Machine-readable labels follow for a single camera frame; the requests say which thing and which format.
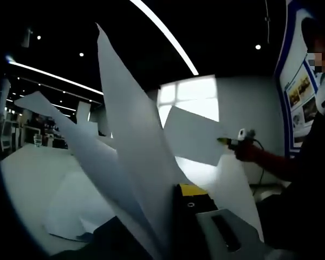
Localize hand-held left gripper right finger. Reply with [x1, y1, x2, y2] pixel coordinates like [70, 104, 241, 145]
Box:
[175, 183, 288, 260]

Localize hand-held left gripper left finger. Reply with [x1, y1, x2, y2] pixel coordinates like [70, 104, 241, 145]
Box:
[51, 215, 158, 260]

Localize white printing paper sheet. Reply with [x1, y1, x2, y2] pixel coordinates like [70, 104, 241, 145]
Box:
[174, 155, 265, 243]
[163, 105, 226, 166]

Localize person's right hand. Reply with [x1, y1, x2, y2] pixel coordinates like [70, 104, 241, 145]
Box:
[233, 142, 258, 163]

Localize person in black shirt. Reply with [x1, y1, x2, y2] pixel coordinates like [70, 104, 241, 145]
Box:
[256, 108, 325, 260]

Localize long ceiling light strip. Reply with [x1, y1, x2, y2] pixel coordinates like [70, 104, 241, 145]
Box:
[8, 61, 105, 96]
[129, 0, 200, 76]

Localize person's head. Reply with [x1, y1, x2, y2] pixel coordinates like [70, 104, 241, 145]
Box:
[300, 16, 325, 74]

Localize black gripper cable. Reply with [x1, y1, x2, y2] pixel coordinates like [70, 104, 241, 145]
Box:
[250, 137, 265, 192]

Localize blue white wall poster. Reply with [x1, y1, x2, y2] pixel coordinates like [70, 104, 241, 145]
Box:
[273, 0, 324, 160]

